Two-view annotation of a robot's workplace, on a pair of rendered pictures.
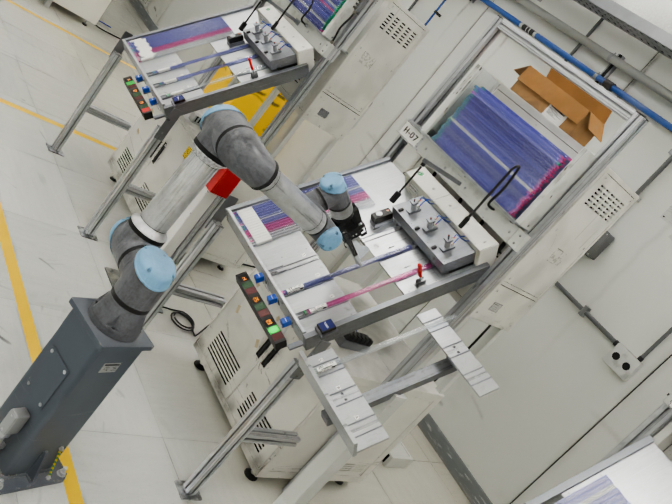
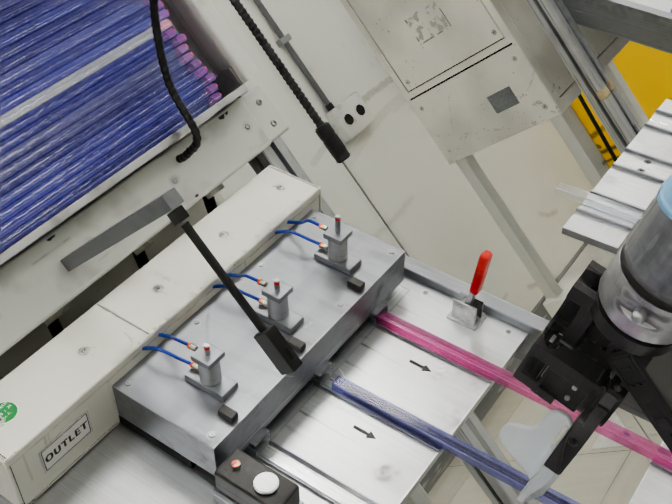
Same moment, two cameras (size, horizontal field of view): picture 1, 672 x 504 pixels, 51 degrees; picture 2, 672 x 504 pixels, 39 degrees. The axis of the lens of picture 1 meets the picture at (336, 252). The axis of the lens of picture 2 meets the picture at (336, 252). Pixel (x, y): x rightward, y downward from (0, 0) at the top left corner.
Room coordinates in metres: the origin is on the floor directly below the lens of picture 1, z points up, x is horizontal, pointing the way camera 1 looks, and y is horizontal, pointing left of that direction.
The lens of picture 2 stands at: (2.23, 0.76, 1.38)
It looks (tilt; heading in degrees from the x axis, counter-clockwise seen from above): 11 degrees down; 281
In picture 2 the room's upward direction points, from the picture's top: 35 degrees counter-clockwise
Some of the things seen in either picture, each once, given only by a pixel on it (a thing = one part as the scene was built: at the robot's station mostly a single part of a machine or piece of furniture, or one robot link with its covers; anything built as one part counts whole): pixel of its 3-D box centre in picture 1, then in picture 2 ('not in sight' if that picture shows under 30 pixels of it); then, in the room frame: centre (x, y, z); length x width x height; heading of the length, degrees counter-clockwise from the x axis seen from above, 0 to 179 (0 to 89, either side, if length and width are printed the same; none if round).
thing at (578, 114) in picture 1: (572, 107); not in sight; (2.95, -0.34, 1.82); 0.68 x 0.30 x 0.20; 49
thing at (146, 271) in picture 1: (146, 276); not in sight; (1.71, 0.34, 0.72); 0.13 x 0.12 x 0.14; 47
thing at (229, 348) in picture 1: (311, 374); not in sight; (2.79, -0.26, 0.31); 0.70 x 0.65 x 0.62; 49
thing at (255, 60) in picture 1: (209, 122); not in sight; (3.59, 0.94, 0.66); 1.01 x 0.73 x 1.31; 139
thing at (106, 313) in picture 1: (123, 309); not in sight; (1.71, 0.34, 0.60); 0.15 x 0.15 x 0.10
